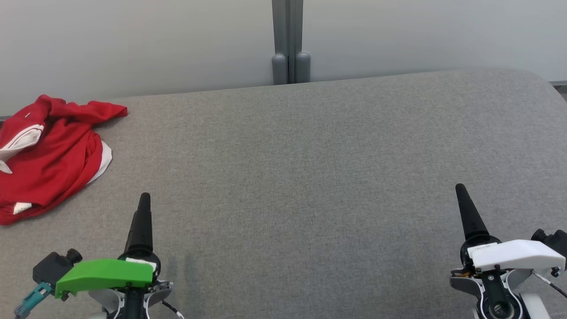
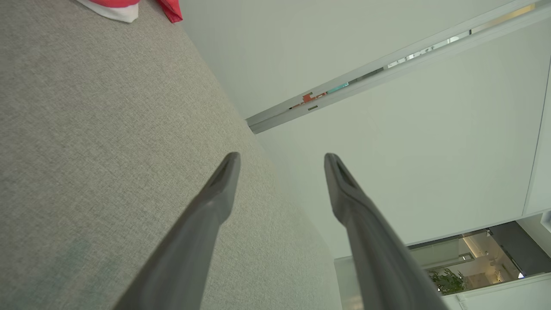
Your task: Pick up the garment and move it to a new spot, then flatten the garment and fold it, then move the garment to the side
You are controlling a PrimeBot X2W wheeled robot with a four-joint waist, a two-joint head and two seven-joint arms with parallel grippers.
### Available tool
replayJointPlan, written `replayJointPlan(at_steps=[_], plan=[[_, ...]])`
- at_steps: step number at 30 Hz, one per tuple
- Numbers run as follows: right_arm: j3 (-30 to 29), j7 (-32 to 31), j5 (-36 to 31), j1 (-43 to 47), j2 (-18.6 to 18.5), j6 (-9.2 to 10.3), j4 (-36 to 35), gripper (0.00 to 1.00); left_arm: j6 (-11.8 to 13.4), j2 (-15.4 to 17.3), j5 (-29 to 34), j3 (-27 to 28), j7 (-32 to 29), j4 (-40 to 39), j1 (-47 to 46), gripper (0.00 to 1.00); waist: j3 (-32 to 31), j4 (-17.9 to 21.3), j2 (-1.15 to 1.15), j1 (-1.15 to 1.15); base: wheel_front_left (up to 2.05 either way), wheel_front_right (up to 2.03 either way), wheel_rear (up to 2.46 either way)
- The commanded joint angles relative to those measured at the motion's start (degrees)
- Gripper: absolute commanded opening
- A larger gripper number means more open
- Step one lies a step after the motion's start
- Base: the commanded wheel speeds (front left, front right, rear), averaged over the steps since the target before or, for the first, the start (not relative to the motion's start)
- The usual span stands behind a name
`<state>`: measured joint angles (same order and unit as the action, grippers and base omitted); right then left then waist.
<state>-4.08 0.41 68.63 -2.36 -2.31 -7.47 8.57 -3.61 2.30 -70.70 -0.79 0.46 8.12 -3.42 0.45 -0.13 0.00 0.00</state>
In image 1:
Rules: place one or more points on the right gripper, white cover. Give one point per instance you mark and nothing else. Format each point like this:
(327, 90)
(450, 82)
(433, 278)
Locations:
(514, 254)

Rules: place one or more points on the left gripper, green cover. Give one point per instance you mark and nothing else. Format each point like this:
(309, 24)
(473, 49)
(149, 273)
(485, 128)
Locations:
(106, 272)

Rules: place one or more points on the red shorts with white trim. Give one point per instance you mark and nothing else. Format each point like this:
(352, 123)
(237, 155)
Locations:
(57, 177)

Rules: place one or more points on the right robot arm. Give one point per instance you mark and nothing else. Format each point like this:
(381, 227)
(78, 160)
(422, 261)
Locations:
(536, 308)

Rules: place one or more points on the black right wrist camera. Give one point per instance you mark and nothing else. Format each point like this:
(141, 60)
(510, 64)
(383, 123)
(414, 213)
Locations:
(553, 241)

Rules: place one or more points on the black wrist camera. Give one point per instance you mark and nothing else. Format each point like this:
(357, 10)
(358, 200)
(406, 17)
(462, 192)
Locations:
(55, 266)
(553, 241)

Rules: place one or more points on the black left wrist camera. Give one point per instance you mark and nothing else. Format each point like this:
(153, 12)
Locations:
(55, 266)

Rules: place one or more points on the teal left camera connector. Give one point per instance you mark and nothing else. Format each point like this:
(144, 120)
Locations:
(33, 299)

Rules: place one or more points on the grey partition post, two feet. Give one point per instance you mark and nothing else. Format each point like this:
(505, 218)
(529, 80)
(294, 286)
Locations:
(288, 40)

